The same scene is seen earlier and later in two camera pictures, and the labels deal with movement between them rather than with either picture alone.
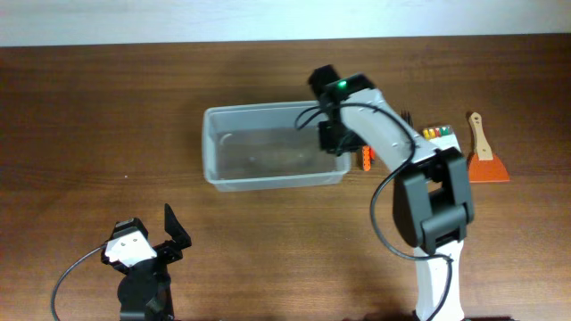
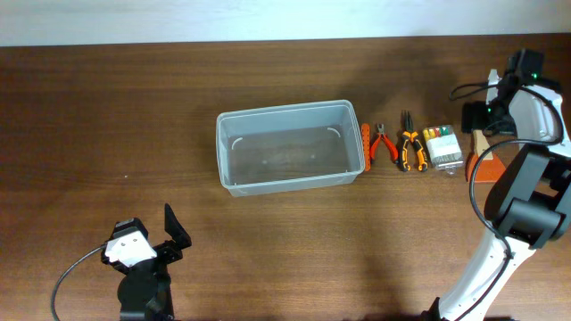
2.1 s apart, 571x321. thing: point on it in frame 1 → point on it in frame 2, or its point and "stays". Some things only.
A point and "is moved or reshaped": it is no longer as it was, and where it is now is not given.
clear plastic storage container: [257, 145] is moved or reshaped
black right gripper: [332, 148] → [472, 119]
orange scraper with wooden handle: [483, 165] stays
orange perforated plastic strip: [366, 158] stays
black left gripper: [173, 251] stays
